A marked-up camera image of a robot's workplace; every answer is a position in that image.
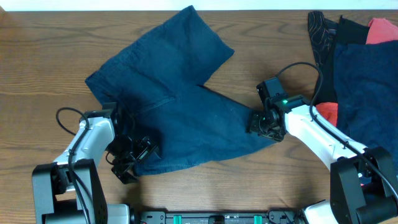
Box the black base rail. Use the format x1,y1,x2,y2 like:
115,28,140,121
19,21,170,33
136,210,307,224

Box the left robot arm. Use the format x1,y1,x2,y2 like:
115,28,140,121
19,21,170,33
32,104,159,223

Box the plain black garment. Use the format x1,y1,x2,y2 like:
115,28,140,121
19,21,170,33
314,17,369,104

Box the black patterned garment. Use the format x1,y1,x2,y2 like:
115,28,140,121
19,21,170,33
307,11,338,68

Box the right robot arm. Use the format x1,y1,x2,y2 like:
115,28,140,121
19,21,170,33
248,78,397,223

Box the navy blue shorts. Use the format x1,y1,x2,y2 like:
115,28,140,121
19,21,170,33
85,6,272,175

